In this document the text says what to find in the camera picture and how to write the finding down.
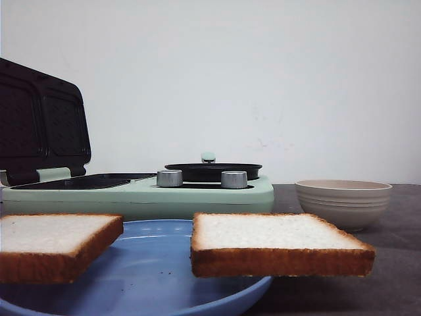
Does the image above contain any toast slice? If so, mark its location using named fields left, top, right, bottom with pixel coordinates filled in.
left=1, top=214, right=124, bottom=284
left=190, top=213, right=376, bottom=277

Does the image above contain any beige ribbed bowl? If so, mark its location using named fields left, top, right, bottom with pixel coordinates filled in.
left=295, top=180, right=393, bottom=232

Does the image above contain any mint green breakfast maker lid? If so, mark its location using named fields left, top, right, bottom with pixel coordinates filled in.
left=1, top=59, right=91, bottom=186

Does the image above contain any mint green breakfast maker base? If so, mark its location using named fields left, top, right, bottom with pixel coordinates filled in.
left=1, top=173, right=274, bottom=221

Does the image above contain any small black frying pan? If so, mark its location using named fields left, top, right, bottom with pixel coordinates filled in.
left=164, top=152, right=262, bottom=182

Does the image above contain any right silver knob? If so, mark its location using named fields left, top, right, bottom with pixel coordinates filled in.
left=221, top=171, right=248, bottom=189

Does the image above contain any silver knob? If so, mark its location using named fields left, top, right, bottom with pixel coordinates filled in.
left=157, top=169, right=183, bottom=188
left=221, top=171, right=248, bottom=189

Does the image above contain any left silver knob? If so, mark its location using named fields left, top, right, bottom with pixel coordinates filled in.
left=157, top=169, right=183, bottom=188

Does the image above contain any blue plate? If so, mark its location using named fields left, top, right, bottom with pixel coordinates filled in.
left=1, top=220, right=272, bottom=315

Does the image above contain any grey table cloth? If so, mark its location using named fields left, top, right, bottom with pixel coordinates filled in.
left=242, top=184, right=420, bottom=315

